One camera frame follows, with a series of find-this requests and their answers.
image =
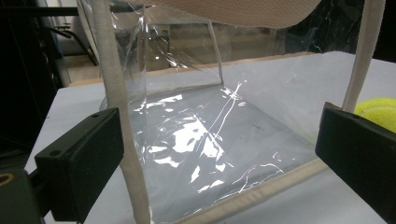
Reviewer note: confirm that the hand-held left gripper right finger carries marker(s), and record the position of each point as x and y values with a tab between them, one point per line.
361	152

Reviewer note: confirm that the black metal stand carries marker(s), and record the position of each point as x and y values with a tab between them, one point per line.
67	37

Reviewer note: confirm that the clear plastic bag beige trim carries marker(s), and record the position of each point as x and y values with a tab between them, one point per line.
199	130

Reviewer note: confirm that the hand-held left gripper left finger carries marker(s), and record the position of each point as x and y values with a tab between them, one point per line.
81	165

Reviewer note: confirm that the yellow tennis ball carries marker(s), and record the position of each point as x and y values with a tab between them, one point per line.
380	112

